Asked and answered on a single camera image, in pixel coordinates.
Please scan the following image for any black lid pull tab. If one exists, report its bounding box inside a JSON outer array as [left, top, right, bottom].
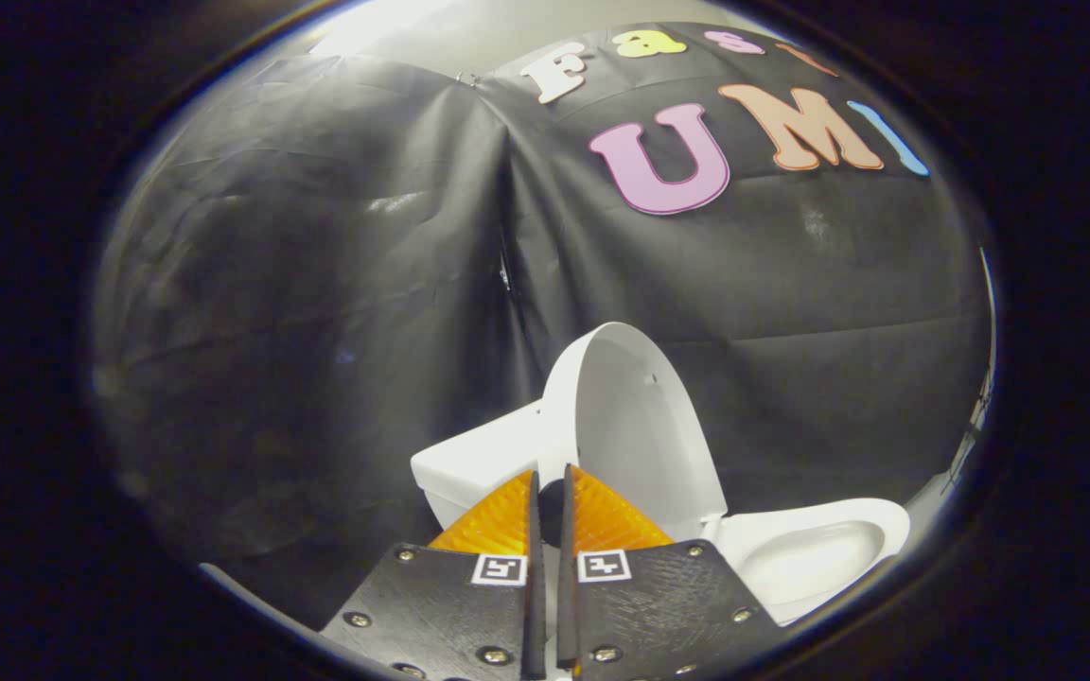
[[537, 478, 568, 551]]

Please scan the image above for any white toilet lid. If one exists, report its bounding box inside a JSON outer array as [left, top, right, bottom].
[[536, 322, 729, 544]]

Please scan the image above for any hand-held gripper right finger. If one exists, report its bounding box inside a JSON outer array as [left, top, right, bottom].
[[556, 463, 782, 681]]

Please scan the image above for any black backdrop cloth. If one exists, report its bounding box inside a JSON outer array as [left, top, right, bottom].
[[91, 21, 996, 633]]

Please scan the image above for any white toilet seat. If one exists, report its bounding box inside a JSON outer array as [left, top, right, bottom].
[[713, 498, 913, 627]]

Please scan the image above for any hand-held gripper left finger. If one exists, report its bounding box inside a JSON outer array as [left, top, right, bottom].
[[318, 470, 547, 681]]

